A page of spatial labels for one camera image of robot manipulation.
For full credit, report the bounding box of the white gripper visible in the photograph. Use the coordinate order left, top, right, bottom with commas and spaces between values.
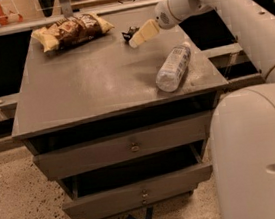
129, 0, 195, 48

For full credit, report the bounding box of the black rxbar chocolate bar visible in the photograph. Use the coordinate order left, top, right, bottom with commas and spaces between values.
121, 26, 139, 42

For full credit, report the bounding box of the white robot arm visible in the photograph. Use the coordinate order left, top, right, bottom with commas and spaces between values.
130, 0, 275, 219

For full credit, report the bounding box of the clear plastic water bottle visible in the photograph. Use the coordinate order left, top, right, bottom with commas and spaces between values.
156, 42, 191, 92

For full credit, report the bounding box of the yellow brown chip bag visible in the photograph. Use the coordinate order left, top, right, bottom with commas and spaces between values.
32, 13, 114, 52

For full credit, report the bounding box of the grey wooden drawer cabinet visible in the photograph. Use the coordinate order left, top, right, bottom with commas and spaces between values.
0, 0, 244, 219

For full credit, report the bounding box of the upper grey drawer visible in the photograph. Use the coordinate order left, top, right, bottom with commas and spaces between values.
33, 110, 212, 180

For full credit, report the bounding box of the grey drawer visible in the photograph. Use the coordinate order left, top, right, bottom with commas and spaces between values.
62, 140, 212, 219
33, 110, 212, 180

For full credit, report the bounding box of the lower grey drawer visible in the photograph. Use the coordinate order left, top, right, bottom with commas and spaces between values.
62, 140, 212, 219

